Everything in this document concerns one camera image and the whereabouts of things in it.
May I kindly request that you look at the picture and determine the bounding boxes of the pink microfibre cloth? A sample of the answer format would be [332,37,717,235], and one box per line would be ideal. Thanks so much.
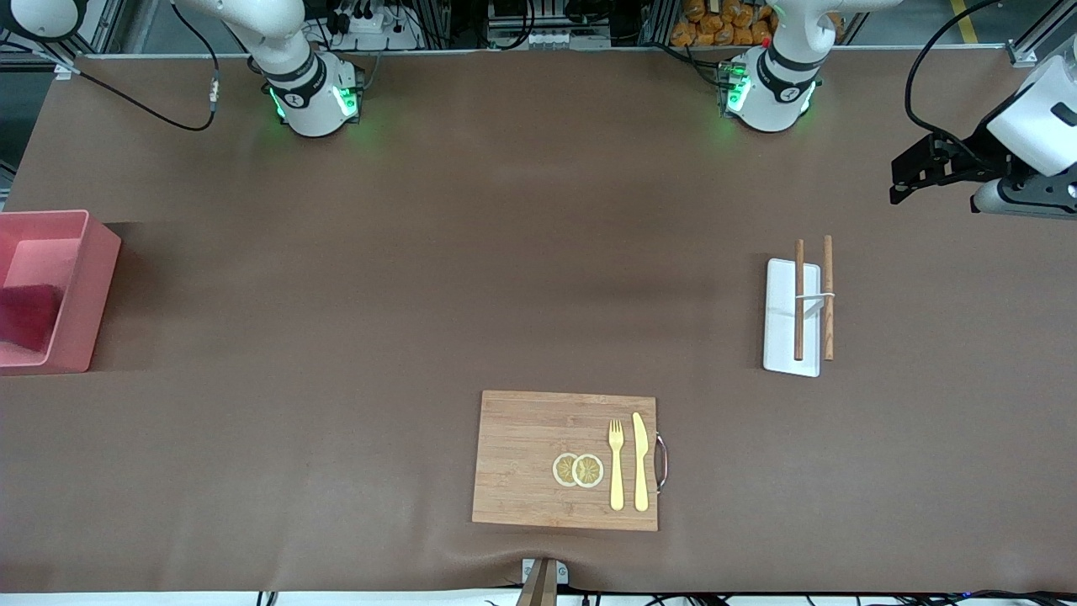
[0,284,66,353]

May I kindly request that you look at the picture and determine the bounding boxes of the brown wooden chopsticks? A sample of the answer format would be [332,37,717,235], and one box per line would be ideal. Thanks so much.
[824,235,835,361]

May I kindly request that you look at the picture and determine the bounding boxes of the orange snack pack pile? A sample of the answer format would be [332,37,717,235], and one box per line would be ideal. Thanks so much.
[671,0,779,47]

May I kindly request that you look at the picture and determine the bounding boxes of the white terminal block device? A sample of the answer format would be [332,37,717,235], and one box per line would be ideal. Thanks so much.
[488,28,611,50]

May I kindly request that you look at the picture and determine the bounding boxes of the yellow plastic knife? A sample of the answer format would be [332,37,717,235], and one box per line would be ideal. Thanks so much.
[632,412,650,513]

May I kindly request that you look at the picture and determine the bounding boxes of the yellow plastic fork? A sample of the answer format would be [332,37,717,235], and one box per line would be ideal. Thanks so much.
[607,419,626,512]

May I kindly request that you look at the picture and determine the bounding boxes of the white power strip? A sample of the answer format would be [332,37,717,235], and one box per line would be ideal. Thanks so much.
[332,7,422,51]

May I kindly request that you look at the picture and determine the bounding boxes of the pink plastic box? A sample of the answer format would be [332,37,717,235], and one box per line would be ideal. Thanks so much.
[0,210,121,375]

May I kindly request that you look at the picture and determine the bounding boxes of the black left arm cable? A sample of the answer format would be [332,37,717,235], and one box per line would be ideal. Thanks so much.
[905,0,1006,148]

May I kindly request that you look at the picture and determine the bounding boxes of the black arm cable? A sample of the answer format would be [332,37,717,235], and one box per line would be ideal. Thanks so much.
[72,0,221,132]
[905,0,1006,148]

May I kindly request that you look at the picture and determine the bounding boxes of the aluminium frame post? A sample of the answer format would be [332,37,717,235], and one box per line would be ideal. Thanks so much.
[50,0,127,81]
[1005,0,1077,68]

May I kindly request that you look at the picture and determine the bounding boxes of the white rack base plate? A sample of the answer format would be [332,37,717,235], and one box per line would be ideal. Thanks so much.
[763,258,822,378]

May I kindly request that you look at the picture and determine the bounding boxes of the bamboo cutting board with handle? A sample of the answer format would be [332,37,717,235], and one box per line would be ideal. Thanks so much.
[471,390,671,533]

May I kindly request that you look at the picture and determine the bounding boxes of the grey metal mounting bracket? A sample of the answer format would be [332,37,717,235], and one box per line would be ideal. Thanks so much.
[522,557,570,606]

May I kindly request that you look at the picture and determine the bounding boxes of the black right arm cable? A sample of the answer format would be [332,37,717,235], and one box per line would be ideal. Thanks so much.
[72,0,221,132]

